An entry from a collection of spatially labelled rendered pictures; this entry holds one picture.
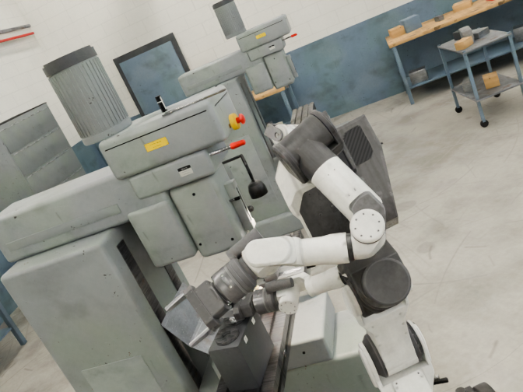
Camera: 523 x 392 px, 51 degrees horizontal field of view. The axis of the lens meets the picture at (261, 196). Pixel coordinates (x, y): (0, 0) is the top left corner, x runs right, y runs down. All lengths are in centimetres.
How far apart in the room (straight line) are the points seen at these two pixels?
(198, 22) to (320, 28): 184
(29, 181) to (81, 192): 489
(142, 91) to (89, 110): 708
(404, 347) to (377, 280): 47
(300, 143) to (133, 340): 127
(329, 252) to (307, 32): 734
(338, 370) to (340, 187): 117
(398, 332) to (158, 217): 98
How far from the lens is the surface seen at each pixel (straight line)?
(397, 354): 176
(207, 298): 131
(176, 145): 195
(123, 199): 213
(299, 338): 224
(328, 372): 232
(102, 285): 221
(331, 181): 129
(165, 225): 211
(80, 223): 225
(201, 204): 205
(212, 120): 189
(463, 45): 607
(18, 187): 713
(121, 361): 240
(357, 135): 150
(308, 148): 133
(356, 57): 850
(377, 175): 147
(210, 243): 212
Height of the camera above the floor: 213
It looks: 19 degrees down
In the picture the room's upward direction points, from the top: 24 degrees counter-clockwise
